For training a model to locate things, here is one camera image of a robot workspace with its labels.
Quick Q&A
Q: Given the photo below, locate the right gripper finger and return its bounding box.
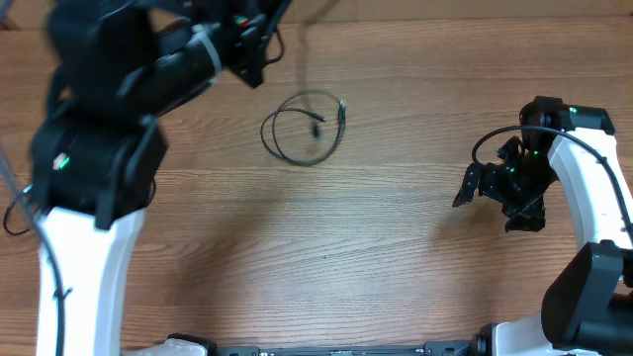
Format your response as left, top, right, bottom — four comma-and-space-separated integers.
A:
452, 163, 482, 208
504, 197, 546, 232

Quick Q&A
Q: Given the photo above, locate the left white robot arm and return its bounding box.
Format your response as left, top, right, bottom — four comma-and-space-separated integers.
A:
30, 1, 288, 355

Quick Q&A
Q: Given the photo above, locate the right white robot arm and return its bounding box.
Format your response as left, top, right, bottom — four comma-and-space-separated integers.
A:
452, 96, 632, 355

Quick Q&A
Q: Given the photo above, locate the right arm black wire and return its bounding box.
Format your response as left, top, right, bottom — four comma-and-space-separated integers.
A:
471, 125, 633, 238

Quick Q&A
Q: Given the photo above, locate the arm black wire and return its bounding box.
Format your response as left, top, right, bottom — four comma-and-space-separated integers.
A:
2, 142, 70, 356
471, 125, 633, 238

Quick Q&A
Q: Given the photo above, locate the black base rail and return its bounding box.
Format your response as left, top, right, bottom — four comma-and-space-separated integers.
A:
162, 333, 476, 356

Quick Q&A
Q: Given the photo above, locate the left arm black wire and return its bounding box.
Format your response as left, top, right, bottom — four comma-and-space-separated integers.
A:
2, 142, 70, 356

